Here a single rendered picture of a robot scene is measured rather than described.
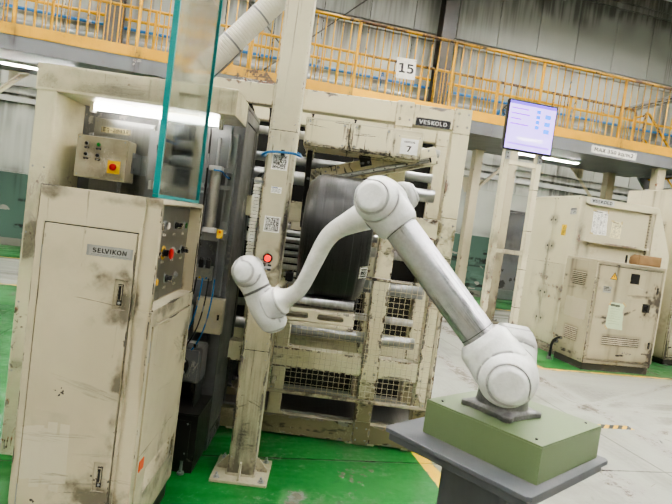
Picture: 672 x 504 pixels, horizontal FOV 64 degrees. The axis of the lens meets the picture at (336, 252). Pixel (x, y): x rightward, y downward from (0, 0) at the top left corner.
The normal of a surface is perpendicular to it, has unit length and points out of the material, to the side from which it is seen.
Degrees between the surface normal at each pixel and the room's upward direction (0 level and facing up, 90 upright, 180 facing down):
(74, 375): 90
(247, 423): 90
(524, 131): 90
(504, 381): 92
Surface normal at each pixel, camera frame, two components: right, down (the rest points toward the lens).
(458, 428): -0.74, -0.06
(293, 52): 0.01, 0.05
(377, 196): -0.36, -0.08
